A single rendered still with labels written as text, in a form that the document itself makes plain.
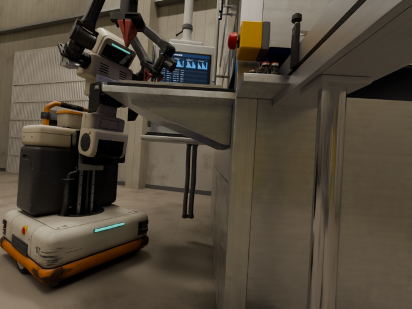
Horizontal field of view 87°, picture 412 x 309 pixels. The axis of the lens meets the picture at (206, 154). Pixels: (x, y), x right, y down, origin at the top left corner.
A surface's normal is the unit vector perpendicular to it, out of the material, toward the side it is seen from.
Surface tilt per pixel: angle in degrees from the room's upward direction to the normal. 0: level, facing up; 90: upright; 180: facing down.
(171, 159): 90
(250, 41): 90
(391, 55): 180
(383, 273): 90
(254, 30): 90
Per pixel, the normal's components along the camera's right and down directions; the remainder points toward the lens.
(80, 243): 0.84, 0.04
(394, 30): -0.06, 1.00
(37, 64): -0.31, -0.04
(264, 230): -0.01, -0.02
